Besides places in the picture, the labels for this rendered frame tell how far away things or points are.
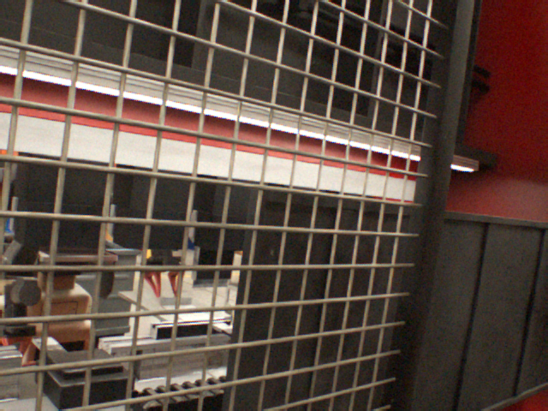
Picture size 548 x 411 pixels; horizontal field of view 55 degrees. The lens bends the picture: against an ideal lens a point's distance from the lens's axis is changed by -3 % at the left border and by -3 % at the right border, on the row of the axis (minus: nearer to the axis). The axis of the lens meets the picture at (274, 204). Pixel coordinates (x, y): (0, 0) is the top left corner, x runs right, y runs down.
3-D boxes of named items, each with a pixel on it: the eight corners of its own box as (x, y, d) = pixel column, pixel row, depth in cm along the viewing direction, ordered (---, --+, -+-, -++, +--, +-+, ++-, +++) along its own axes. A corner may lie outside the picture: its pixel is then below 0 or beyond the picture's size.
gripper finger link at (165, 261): (191, 293, 141) (186, 258, 144) (167, 294, 136) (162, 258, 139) (177, 299, 145) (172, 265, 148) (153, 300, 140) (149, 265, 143)
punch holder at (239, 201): (237, 244, 137) (246, 179, 136) (259, 251, 130) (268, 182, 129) (187, 243, 127) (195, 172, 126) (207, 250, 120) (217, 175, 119)
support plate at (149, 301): (175, 293, 154) (176, 289, 154) (231, 319, 135) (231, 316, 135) (117, 294, 142) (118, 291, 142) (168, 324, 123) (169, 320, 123)
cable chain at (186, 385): (311, 379, 98) (313, 359, 98) (334, 391, 94) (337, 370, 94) (123, 416, 74) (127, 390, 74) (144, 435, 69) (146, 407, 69)
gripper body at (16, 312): (11, 336, 129) (10, 305, 130) (-4, 333, 136) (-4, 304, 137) (37, 332, 134) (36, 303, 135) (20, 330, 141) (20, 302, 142)
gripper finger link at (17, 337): (7, 368, 130) (6, 330, 131) (-3, 365, 135) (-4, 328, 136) (33, 364, 135) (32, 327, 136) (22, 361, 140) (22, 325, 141)
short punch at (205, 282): (224, 285, 131) (229, 247, 131) (229, 288, 130) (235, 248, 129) (189, 287, 125) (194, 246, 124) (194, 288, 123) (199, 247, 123)
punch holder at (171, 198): (168, 242, 123) (177, 170, 122) (187, 250, 117) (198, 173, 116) (106, 241, 113) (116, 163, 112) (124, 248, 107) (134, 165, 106)
